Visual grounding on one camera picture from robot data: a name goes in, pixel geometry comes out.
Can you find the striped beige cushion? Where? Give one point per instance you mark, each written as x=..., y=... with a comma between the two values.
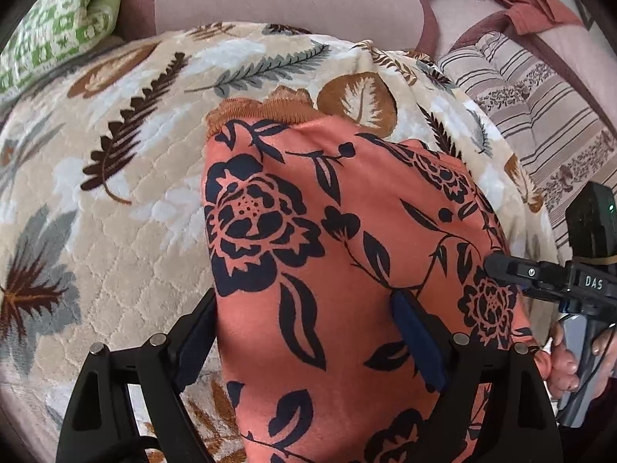
x=544, y=120

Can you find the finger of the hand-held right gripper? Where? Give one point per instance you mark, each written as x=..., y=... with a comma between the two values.
x=525, y=270

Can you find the person's right hand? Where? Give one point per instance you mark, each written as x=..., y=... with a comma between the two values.
x=561, y=371

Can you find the green patterned pillow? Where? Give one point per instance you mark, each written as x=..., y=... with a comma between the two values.
x=58, y=24

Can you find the orange floral print garment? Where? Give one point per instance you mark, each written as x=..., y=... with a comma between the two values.
x=347, y=260

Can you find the beige leaf print blanket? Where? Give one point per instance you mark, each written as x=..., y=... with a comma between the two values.
x=125, y=164

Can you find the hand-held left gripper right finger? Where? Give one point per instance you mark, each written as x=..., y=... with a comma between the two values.
x=419, y=342

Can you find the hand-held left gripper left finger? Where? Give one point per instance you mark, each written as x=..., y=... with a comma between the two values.
x=193, y=347

